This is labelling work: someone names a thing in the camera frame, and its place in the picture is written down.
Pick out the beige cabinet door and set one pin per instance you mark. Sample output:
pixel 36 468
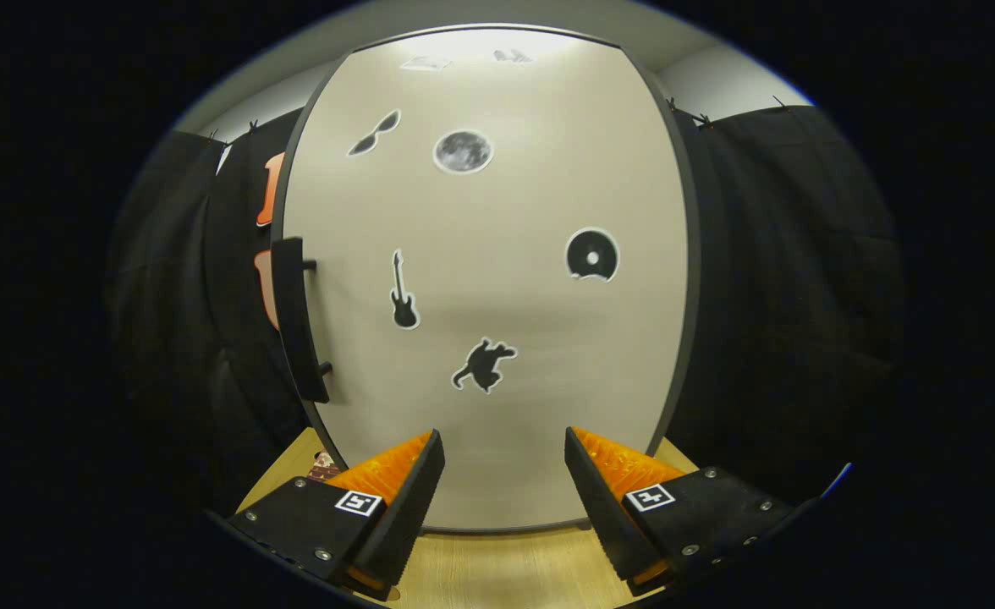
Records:
pixel 506 211

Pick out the brown cover book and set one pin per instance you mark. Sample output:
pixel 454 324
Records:
pixel 324 467

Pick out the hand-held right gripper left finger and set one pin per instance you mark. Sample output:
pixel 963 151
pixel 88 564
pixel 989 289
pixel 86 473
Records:
pixel 404 516

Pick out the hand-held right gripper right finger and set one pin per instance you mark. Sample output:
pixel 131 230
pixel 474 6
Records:
pixel 603 516

